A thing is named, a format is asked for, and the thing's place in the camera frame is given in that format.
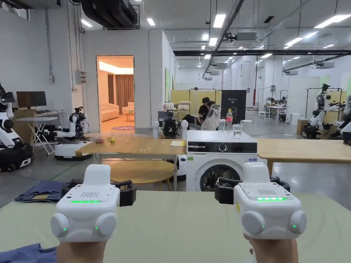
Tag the black standing banner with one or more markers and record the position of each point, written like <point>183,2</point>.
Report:
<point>235,102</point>

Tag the brown carton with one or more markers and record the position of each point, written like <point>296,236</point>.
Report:
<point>23,128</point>

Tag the person's right hand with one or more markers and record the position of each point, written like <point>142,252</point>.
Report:
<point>277,252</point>

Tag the person's left hand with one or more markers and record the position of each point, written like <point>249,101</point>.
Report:
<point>81,253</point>

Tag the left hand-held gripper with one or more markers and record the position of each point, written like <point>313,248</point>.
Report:
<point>85,208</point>

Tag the bed with pale green sheet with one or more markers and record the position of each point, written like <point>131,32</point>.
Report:
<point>178,227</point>

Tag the folded blue garment, tan label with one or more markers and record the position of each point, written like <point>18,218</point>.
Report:
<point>41,191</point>

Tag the white and black robot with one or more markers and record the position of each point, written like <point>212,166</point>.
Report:
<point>12,142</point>
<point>72,131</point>
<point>170,126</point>
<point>319,115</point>
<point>346,128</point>

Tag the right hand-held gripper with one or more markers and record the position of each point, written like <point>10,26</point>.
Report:
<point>270,213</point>

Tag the dark blue garment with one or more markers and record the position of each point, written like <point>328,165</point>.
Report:
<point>22,254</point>

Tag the white desk with monitor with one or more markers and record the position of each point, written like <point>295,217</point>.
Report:
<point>41,119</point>

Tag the cream sofa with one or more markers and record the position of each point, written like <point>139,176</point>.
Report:
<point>109,111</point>

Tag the white washing machine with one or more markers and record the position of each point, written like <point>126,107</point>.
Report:
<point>216,164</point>

